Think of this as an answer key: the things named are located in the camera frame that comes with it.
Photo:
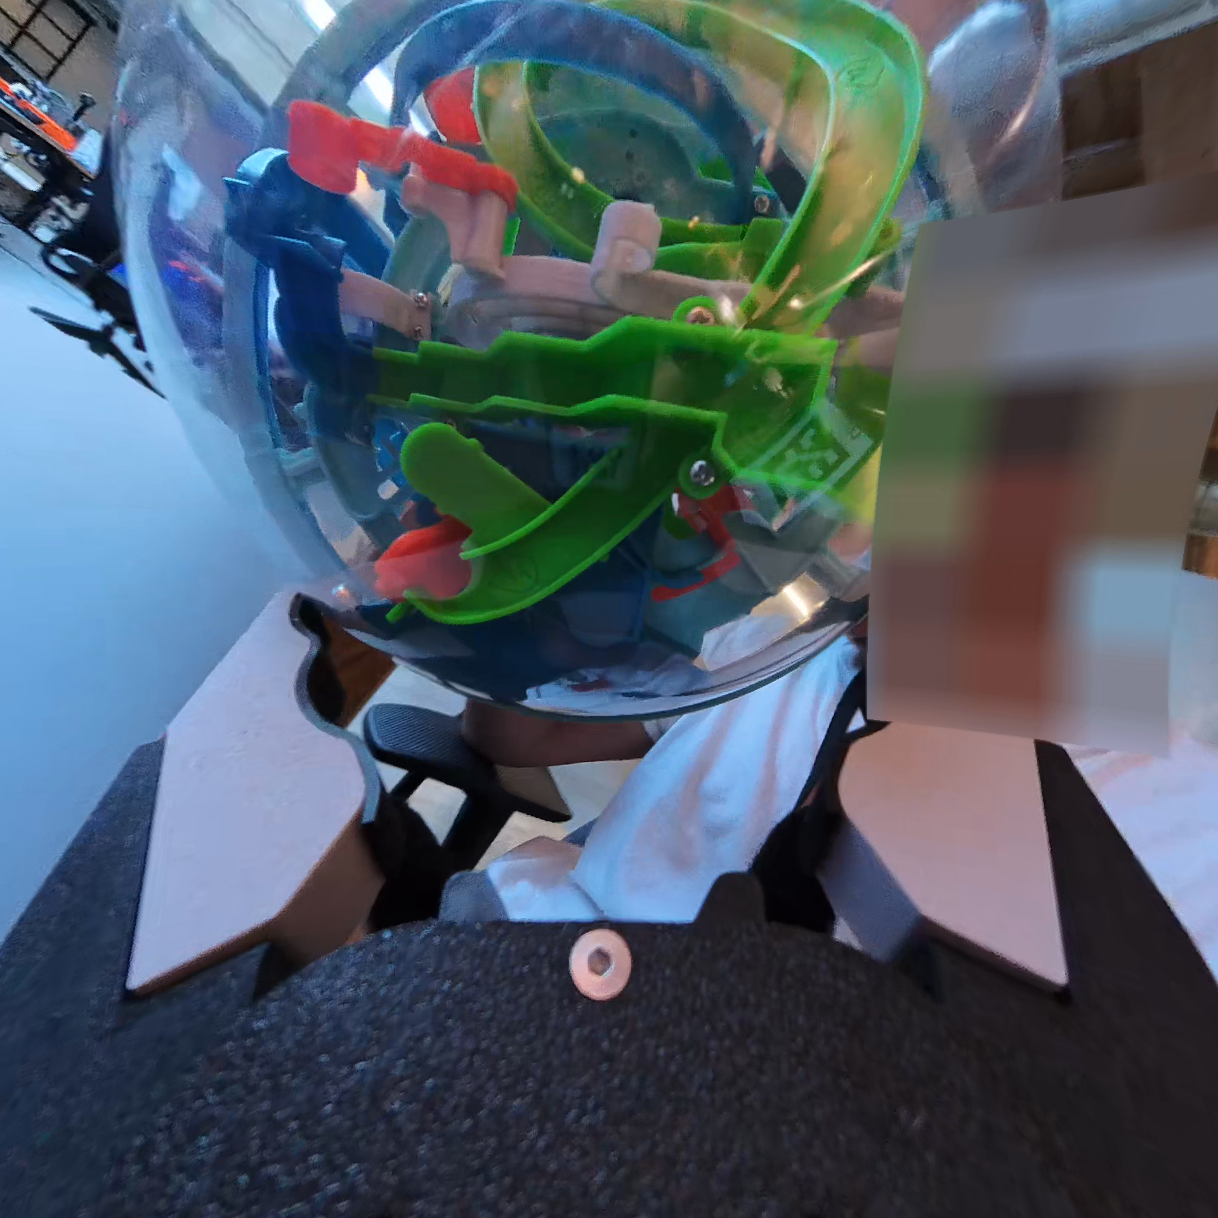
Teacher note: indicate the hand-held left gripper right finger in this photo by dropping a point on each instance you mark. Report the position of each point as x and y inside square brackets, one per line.
[961, 838]

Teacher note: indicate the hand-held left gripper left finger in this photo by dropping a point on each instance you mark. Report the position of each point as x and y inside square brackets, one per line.
[247, 810]

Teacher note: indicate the clear maze ball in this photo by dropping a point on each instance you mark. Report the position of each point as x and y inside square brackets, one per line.
[570, 380]

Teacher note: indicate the black chair armrest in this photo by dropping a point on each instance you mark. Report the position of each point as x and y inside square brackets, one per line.
[437, 752]

